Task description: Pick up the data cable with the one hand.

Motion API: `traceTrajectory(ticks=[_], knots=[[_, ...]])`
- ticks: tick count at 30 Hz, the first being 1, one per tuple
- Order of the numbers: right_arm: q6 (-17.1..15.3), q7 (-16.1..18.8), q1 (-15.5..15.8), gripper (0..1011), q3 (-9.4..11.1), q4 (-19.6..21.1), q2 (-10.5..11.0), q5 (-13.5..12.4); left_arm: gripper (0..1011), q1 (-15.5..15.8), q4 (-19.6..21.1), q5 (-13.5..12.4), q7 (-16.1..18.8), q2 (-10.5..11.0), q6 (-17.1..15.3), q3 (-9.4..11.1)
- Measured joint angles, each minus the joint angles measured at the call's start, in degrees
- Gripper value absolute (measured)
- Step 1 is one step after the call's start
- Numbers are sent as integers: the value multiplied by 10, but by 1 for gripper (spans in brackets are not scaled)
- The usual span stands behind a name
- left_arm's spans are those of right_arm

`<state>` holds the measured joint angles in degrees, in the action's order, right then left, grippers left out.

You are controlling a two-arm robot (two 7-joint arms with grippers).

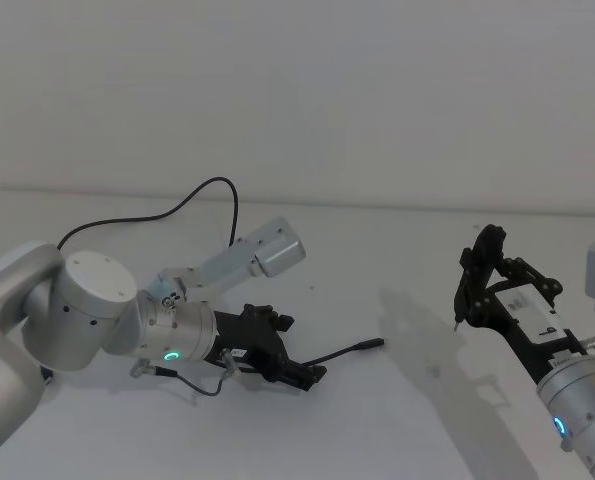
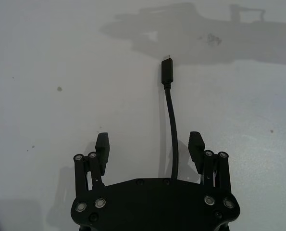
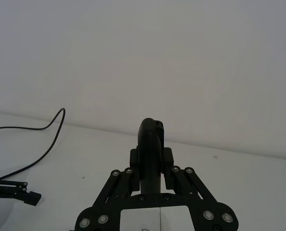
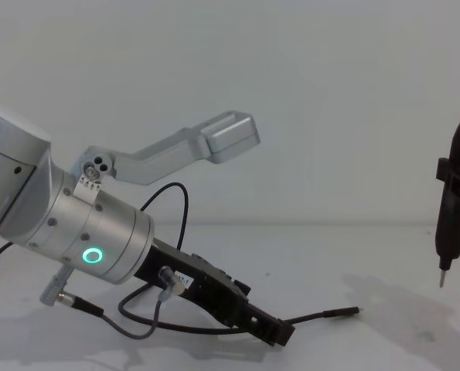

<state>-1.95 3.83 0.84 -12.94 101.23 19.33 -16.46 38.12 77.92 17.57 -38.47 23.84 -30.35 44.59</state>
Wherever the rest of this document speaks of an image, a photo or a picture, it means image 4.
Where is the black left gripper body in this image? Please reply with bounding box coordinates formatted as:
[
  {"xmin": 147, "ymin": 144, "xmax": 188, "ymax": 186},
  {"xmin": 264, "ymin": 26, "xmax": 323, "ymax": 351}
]
[{"xmin": 134, "ymin": 237, "xmax": 253, "ymax": 322}]

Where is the black corded tool with bit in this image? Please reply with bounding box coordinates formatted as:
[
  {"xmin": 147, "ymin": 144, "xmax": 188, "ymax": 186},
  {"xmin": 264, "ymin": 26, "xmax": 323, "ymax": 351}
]
[{"xmin": 433, "ymin": 117, "xmax": 460, "ymax": 290}]

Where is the thin dark looping wrist cable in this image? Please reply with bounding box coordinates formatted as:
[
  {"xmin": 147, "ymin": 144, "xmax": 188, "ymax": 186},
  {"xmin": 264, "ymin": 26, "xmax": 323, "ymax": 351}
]
[{"xmin": 138, "ymin": 182, "xmax": 190, "ymax": 252}]

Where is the grey cable with silver plug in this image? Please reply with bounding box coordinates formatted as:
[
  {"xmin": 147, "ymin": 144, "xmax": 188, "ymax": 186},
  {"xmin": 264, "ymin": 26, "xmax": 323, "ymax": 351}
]
[{"xmin": 57, "ymin": 267, "xmax": 186, "ymax": 335}]

